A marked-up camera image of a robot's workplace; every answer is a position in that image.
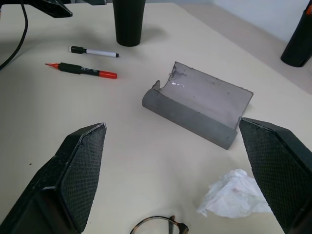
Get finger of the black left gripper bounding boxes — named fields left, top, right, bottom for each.
left=28, top=0, right=73, bottom=19

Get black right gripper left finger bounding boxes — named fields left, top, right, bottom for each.
left=0, top=122, right=107, bottom=234

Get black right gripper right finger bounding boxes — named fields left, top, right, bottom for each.
left=238, top=117, right=312, bottom=234

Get crumpled white tissue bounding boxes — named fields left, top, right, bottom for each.
left=196, top=169, right=273, bottom=218

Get white and black marker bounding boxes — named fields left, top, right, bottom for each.
left=68, top=45, right=120, bottom=59

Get red and black marker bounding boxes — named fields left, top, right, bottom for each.
left=44, top=62, right=118, bottom=79

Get black cylindrical pen holder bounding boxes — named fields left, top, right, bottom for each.
left=112, top=0, right=145, bottom=47

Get grey open glasses case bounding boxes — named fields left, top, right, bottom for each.
left=141, top=61, right=254, bottom=150

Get tortoiseshell eyeglasses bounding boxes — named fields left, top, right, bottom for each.
left=129, top=215, right=189, bottom=234

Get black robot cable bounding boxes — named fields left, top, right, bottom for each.
left=0, top=0, right=29, bottom=70

